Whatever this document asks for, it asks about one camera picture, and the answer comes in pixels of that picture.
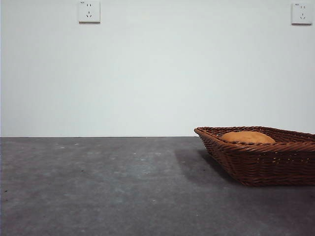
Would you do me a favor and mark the brown potato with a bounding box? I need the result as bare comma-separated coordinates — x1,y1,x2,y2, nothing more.
220,130,276,144

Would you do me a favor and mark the brown woven wicker basket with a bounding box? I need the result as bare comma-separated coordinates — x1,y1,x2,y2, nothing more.
193,126,315,187

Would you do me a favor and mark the white wall power socket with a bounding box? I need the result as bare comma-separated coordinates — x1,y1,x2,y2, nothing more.
291,2,313,26
78,0,101,24

